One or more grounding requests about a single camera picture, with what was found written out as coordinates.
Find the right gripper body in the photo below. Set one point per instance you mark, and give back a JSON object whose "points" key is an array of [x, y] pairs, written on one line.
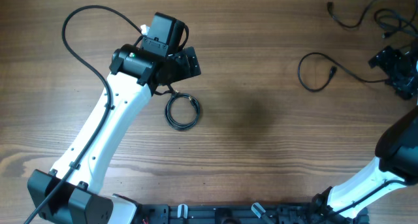
{"points": [[403, 74]]}

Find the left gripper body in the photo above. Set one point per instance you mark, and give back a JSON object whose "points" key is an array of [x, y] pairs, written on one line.
{"points": [[179, 69]]}

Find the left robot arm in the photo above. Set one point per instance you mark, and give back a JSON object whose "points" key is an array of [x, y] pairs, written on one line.
{"points": [[70, 191]]}

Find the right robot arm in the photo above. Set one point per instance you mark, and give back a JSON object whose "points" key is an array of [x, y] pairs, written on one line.
{"points": [[394, 165]]}

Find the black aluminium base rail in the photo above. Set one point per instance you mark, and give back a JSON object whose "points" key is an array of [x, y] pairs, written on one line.
{"points": [[291, 213]]}

